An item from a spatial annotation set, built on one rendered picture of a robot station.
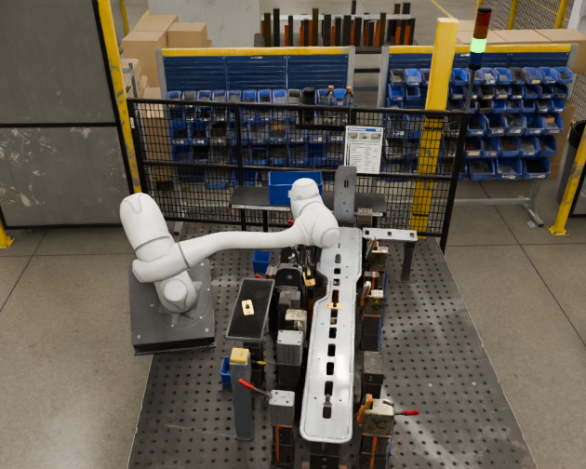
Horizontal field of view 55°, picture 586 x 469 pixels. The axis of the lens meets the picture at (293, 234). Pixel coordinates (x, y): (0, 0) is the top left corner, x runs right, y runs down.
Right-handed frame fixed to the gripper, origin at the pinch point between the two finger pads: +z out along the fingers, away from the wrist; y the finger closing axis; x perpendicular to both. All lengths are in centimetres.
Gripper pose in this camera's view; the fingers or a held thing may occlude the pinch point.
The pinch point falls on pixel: (308, 270)
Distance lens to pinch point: 225.9
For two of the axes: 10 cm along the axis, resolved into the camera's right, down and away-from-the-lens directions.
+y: 9.9, -1.3, 0.8
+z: 0.5, 8.0, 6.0
